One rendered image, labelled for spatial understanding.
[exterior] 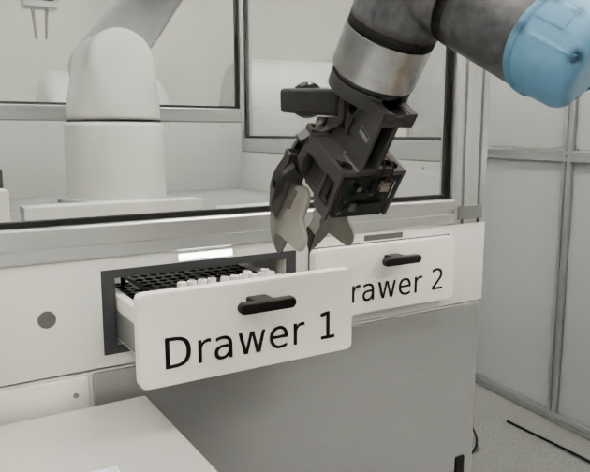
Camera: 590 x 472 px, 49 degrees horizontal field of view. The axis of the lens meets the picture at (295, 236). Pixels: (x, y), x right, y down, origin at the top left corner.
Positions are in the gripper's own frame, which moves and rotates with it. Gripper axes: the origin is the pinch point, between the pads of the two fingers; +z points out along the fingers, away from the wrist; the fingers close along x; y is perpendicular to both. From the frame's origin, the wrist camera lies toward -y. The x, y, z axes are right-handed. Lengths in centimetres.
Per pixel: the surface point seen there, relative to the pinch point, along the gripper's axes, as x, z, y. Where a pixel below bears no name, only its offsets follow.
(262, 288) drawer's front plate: 1.1, 11.7, -3.4
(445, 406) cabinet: 47, 46, 2
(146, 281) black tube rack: -7.3, 23.4, -17.8
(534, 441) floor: 153, 131, -16
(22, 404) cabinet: -24.9, 31.9, -7.7
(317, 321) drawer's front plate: 8.9, 16.2, -0.4
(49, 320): -21.2, 23.4, -13.3
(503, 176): 178, 77, -102
